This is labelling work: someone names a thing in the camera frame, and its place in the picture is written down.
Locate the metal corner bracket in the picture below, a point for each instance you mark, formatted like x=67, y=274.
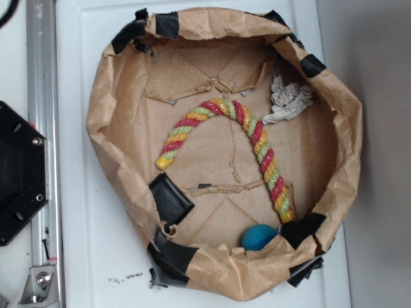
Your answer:
x=41, y=288

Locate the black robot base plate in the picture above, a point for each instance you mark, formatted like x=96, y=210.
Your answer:
x=23, y=173

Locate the aluminium extrusion rail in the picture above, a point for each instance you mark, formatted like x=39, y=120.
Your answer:
x=46, y=226

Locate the black leather pouch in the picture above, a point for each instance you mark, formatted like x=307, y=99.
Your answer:
x=172, y=204

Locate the brown paper bag bin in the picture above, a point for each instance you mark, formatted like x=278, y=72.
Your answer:
x=157, y=69

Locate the crumpled white cloth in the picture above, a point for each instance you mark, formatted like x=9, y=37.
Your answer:
x=288, y=100

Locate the blue ball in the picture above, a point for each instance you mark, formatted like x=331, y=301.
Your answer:
x=257, y=237

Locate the multicolour twisted rope toy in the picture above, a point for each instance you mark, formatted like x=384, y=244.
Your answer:
x=254, y=129

